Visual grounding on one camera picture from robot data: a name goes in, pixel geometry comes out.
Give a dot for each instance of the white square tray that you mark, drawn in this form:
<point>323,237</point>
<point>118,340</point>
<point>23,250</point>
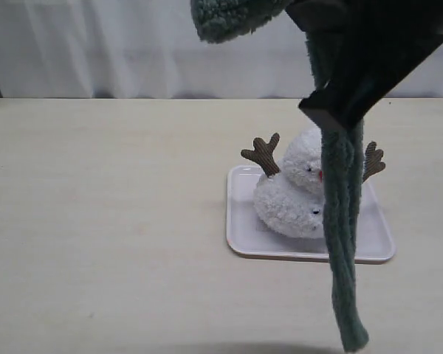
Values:
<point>248,236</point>

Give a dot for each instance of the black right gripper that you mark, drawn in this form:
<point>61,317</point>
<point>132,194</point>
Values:
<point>381,43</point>

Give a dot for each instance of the white curtain backdrop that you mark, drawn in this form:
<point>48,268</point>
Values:
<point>142,49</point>

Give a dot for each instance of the white plush snowman toy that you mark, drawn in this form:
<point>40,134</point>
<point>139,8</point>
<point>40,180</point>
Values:
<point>289,196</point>

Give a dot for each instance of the green knitted scarf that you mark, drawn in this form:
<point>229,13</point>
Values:
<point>341,156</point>

